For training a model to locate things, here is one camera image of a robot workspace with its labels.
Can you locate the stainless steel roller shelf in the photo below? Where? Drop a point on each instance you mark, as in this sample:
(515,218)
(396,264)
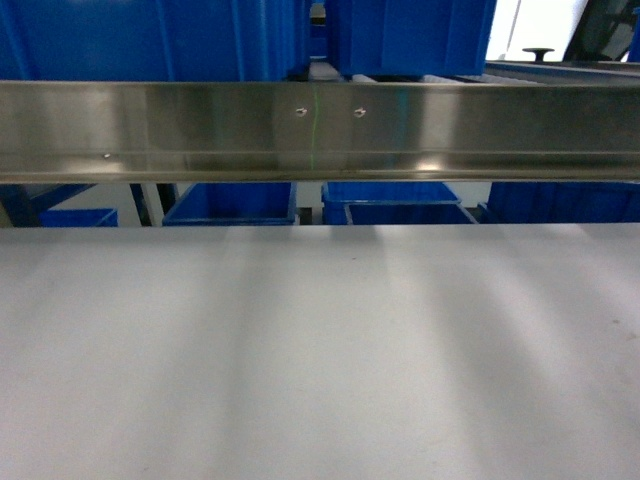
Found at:
(518,121)

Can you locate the large blue bin right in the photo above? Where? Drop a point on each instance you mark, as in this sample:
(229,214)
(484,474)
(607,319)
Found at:
(409,38)

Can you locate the large blue bin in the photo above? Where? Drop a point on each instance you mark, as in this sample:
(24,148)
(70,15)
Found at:
(409,38)
(154,40)

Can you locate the black office chair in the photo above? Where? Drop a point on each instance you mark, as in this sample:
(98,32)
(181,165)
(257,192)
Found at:
(539,53)

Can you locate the large blue bin left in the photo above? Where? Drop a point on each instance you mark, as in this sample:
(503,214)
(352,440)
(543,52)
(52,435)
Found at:
(154,40)

